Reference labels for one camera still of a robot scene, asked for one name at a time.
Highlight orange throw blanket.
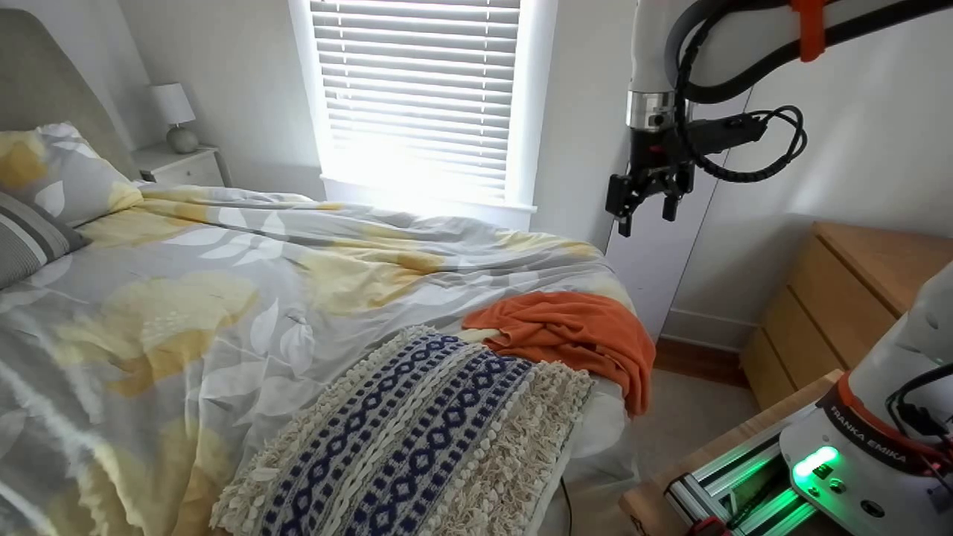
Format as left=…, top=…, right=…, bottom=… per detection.
left=464, top=292, right=655, bottom=416

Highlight white table lamp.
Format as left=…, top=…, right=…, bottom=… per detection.
left=153, top=84, right=199, bottom=154

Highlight grey upholstered headboard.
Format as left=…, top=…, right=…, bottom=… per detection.
left=0, top=8, right=139, bottom=179

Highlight wooden dresser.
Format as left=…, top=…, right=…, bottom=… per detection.
left=741, top=219, right=953, bottom=407

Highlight blue cream woven pillow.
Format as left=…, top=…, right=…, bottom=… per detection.
left=211, top=328, right=594, bottom=536

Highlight white window blinds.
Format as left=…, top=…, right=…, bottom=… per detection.
left=311, top=0, right=521, bottom=203

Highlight white nightstand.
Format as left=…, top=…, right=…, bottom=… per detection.
left=134, top=145, right=226, bottom=188

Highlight grey yellow floral duvet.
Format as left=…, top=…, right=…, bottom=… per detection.
left=0, top=188, right=634, bottom=536

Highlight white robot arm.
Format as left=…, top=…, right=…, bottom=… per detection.
left=606, top=0, right=953, bottom=239

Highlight grey striped pillow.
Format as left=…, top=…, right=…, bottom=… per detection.
left=0, top=190, right=86, bottom=289

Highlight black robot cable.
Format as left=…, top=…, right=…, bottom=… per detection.
left=665, top=0, right=953, bottom=185

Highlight floral bed pillow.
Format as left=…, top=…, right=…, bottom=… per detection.
left=0, top=123, right=142, bottom=227

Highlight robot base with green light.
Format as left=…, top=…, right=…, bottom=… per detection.
left=665, top=258, right=953, bottom=536

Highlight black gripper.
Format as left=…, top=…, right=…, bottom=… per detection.
left=611, top=129, right=693, bottom=239

